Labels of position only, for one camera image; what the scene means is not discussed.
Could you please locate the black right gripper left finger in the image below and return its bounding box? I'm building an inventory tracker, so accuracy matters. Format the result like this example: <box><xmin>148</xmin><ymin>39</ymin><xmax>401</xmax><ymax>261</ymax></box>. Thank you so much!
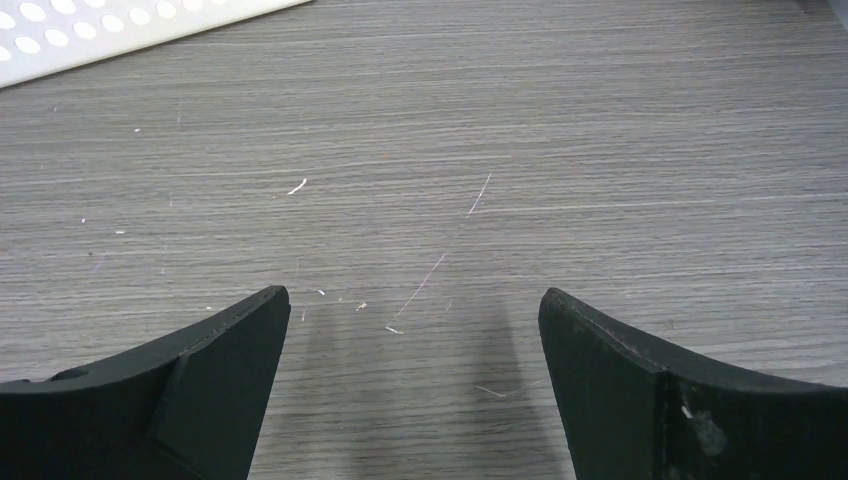
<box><xmin>1</xmin><ymin>286</ymin><xmax>291</xmax><ymax>479</ymax></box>

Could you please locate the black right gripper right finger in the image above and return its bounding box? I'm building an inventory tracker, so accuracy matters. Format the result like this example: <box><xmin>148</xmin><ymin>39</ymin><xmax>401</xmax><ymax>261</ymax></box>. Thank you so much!
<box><xmin>538</xmin><ymin>288</ymin><xmax>847</xmax><ymax>479</ymax></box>

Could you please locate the white perforated plastic basket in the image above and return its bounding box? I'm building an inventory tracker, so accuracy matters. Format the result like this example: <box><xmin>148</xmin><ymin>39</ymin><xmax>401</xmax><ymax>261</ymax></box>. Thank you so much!
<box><xmin>1</xmin><ymin>0</ymin><xmax>306</xmax><ymax>88</ymax></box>

